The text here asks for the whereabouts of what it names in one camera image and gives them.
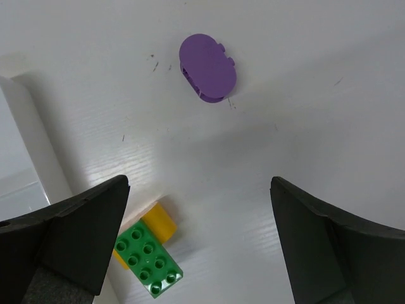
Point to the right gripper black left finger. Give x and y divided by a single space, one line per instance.
61 253

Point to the yellow lego brick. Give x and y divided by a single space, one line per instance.
156 218

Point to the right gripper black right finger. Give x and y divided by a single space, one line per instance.
333 256

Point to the purple oval lego brick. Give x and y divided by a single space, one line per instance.
207 68

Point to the white compartment tray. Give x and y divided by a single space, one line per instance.
31 176

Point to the green 2x4 lego brick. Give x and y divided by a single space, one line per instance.
148 259

